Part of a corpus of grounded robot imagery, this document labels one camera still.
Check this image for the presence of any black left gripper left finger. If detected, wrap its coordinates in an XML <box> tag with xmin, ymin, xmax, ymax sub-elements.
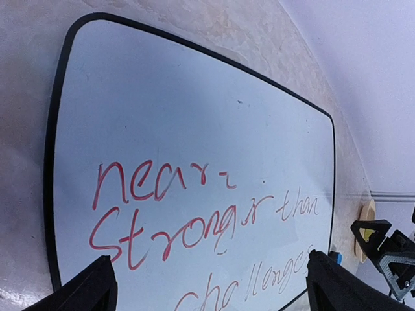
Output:
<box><xmin>25</xmin><ymin>255</ymin><xmax>117</xmax><ymax>311</ymax></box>

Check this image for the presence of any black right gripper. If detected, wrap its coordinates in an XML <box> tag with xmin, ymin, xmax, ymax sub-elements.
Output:
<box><xmin>351</xmin><ymin>218</ymin><xmax>414</xmax><ymax>300</ymax></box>

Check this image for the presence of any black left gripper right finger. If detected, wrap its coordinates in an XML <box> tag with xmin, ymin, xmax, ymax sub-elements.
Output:
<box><xmin>306</xmin><ymin>250</ymin><xmax>411</xmax><ymax>311</ymax></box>

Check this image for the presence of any blue whiteboard eraser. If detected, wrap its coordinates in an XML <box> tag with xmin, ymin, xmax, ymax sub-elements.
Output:
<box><xmin>329</xmin><ymin>251</ymin><xmax>343</xmax><ymax>265</ymax></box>

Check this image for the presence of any white whiteboard with black frame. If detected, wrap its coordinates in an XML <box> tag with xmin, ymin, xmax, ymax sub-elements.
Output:
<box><xmin>43</xmin><ymin>13</ymin><xmax>336</xmax><ymax>310</ymax></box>

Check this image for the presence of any yellow-green plastic bowl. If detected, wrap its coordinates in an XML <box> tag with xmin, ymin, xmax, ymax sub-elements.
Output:
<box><xmin>363</xmin><ymin>228</ymin><xmax>377</xmax><ymax>243</ymax></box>

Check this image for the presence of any beige wooden plate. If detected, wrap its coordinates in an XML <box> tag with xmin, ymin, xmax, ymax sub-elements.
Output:
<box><xmin>352</xmin><ymin>199</ymin><xmax>377</xmax><ymax>263</ymax></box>

